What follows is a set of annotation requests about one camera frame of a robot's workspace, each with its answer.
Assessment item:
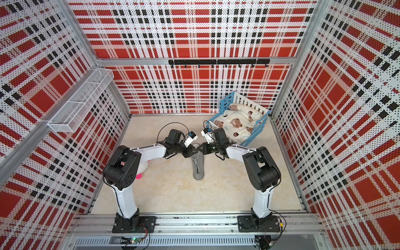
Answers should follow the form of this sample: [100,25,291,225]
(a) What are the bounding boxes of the white blue toy crib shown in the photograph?
[206,92,270,146]

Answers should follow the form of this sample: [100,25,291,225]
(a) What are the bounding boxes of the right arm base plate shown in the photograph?
[237,215,281,233]

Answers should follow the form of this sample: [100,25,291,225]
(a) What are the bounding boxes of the aluminium front rail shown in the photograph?
[67,213,326,236]

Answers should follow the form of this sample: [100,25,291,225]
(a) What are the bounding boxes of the white wire mesh basket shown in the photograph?
[48,68,114,133]

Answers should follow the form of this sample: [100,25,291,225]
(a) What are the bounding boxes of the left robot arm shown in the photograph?
[103,129,197,233]

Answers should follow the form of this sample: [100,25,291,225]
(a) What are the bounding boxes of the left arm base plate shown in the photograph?
[112,214,157,233]

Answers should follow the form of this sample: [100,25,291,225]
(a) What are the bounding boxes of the grey canvas sneaker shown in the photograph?
[191,152,204,181]

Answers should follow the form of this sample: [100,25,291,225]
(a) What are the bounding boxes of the green circuit board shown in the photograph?
[120,237,142,245]

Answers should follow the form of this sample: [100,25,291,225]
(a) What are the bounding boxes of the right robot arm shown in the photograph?
[197,129,281,232]

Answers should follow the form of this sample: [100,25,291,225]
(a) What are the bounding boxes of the bear print blanket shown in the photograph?
[213,103,263,143]

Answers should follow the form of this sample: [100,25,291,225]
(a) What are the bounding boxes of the pink striped plush toy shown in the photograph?
[136,161,149,179]

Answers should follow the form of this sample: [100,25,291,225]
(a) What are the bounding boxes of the black hook rail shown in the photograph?
[168,59,271,66]

